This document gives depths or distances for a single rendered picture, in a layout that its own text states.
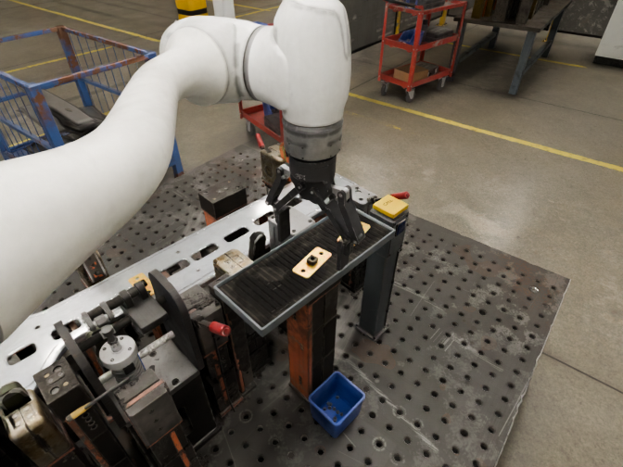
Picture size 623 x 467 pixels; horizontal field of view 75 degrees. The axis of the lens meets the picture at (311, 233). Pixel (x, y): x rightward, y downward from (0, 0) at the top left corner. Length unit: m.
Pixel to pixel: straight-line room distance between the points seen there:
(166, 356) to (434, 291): 0.87
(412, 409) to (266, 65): 0.90
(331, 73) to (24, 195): 0.39
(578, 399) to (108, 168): 2.16
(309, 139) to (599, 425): 1.91
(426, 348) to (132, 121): 1.07
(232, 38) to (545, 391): 1.98
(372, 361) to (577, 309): 1.64
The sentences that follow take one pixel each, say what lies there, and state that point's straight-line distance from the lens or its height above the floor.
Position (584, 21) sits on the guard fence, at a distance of 7.76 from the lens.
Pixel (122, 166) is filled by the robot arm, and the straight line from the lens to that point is 0.31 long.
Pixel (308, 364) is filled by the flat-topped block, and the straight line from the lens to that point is 0.98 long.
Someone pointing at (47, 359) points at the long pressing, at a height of 1.00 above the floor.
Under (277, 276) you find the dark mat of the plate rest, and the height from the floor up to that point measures 1.16.
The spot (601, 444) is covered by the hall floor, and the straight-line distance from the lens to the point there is 2.19.
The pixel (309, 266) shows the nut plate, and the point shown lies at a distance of 0.78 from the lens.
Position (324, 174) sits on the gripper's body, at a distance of 0.63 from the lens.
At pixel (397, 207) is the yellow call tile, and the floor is 1.16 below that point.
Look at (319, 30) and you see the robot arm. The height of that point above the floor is 1.59.
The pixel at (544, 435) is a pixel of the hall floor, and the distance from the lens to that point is 2.10.
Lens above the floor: 1.71
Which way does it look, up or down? 40 degrees down
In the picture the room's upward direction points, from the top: straight up
